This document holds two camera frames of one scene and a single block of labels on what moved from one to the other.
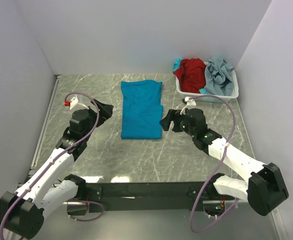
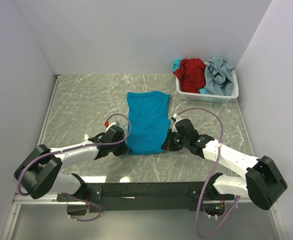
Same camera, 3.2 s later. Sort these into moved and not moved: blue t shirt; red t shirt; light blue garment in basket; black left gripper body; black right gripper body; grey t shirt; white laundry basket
Moved: blue t shirt; black left gripper body; black right gripper body
Not moved: red t shirt; light blue garment in basket; grey t shirt; white laundry basket
